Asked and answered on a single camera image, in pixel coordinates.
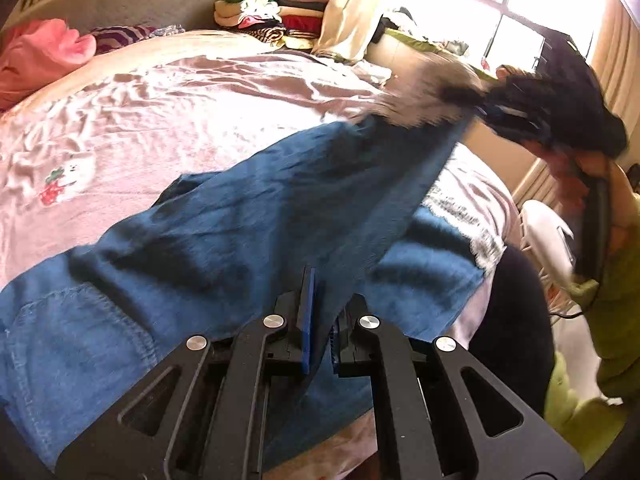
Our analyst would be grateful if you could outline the purple striped cloth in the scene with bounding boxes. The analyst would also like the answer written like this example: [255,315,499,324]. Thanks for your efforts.
[90,24,186,56]

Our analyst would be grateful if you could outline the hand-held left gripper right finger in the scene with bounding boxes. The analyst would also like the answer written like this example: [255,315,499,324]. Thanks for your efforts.
[330,294,586,480]

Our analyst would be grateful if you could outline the black cable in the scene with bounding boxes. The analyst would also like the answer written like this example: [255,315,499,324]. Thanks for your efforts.
[547,295,598,320]

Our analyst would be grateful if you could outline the person's leg in black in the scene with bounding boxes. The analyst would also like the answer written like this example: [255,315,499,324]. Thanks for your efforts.
[467,246,557,418]

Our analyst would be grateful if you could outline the pile of folded clothes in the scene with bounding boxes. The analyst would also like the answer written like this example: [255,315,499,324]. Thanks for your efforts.
[214,0,332,51]

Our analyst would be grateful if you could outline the blue denim pants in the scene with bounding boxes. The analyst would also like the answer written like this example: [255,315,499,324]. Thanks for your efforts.
[0,55,506,471]

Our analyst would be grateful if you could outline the cream curtain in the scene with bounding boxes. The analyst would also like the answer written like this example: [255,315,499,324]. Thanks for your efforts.
[312,0,431,63]

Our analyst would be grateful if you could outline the pink blanket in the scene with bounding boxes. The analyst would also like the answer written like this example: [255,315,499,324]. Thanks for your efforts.
[0,19,96,111]

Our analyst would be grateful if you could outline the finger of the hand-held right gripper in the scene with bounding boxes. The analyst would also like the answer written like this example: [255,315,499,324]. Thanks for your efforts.
[442,85,501,113]

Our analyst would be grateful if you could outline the pink printed bed sheet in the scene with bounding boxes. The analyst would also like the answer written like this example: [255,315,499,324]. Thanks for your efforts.
[0,30,523,476]

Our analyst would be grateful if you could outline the beige window curtain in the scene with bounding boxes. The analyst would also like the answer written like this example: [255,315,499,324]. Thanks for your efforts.
[590,0,640,128]

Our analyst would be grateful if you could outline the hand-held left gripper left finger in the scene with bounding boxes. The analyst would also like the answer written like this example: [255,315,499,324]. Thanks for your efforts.
[55,266,321,480]

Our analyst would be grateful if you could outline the person's right hand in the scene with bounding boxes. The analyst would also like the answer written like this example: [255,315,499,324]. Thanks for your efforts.
[530,140,626,211]

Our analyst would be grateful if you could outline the green cloth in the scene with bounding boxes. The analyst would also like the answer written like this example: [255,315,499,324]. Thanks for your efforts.
[384,27,496,72]

